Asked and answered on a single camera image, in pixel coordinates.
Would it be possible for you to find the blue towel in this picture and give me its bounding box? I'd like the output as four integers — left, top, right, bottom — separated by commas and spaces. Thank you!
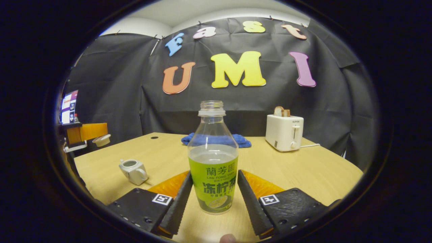
181, 132, 252, 148

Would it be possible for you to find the white ceramic teacup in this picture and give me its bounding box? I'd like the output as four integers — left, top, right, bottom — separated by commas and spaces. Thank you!
119, 159, 148, 186

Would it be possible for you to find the white toaster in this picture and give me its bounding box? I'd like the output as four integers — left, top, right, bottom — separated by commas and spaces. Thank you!
265, 114, 304, 152

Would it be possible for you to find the green label water bottle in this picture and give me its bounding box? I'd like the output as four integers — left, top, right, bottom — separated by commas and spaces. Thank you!
187, 100, 239, 215

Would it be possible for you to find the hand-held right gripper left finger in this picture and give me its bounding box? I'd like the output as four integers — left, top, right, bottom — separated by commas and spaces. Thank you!
107, 170, 193, 236

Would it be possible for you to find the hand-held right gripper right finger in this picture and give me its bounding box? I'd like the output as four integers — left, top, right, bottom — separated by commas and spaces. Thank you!
237, 170, 341, 238

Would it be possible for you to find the white teacup lid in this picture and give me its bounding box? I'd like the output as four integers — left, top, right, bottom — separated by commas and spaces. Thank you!
92, 134, 111, 147

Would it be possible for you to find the white side table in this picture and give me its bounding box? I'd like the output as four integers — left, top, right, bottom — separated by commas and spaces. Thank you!
65, 143, 88, 153

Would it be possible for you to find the black backdrop cloth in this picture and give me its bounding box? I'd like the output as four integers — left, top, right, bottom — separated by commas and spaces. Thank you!
62, 17, 380, 171

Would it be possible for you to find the computer monitor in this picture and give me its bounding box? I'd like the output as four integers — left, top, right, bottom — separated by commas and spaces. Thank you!
61, 90, 79, 124

